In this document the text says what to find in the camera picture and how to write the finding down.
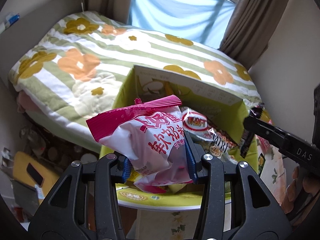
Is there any dark chocolate bar wrapper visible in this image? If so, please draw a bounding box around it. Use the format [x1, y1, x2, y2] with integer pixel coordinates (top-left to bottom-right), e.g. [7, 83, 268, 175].
[239, 103, 264, 159]

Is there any red white round-logo snack bag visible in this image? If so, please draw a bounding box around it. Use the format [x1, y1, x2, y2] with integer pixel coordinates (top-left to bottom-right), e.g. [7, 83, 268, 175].
[180, 107, 238, 152]

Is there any grey bed headboard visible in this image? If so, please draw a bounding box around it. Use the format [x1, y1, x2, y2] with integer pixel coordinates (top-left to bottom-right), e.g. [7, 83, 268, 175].
[1, 0, 82, 87]

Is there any person's hand holding gripper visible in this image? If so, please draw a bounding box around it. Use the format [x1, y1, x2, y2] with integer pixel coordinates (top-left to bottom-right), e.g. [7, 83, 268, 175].
[280, 166, 319, 227]

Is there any yellow box on floor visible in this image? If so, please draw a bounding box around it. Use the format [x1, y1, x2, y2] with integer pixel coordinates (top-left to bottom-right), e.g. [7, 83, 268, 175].
[13, 151, 59, 204]

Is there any green cardboard snack box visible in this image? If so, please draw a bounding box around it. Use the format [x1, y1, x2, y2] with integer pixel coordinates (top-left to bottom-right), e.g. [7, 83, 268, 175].
[113, 66, 249, 211]

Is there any brown right curtain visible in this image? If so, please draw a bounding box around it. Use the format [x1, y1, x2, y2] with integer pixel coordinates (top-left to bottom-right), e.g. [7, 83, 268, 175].
[219, 0, 289, 69]

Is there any light blue window cloth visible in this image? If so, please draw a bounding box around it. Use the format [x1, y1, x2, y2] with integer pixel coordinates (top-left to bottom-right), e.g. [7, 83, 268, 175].
[128, 0, 236, 49]

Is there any floral striped quilt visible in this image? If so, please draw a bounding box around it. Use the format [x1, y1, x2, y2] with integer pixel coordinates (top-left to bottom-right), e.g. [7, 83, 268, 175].
[8, 11, 261, 153]

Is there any pink white candy bag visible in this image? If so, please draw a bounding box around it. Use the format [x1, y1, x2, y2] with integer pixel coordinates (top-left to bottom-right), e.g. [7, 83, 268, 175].
[86, 95, 191, 193]

